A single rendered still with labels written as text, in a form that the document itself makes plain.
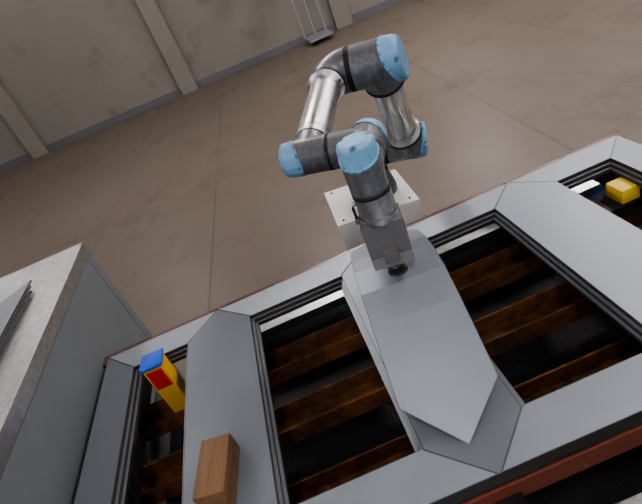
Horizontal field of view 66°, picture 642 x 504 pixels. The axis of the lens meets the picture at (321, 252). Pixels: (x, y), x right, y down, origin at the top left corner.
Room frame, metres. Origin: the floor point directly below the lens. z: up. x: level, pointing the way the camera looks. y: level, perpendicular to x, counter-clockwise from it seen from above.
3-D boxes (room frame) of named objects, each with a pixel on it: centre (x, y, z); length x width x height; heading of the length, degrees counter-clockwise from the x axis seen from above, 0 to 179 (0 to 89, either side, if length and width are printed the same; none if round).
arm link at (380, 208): (0.83, -0.13, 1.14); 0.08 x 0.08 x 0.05
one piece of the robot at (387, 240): (0.82, -0.13, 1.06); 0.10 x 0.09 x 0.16; 167
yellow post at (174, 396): (1.01, 0.50, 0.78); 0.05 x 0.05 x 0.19; 0
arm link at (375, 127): (0.93, -0.16, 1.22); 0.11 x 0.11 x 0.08; 67
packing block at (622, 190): (1.00, -0.77, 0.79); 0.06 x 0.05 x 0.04; 0
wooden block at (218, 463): (0.62, 0.34, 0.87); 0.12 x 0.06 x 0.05; 171
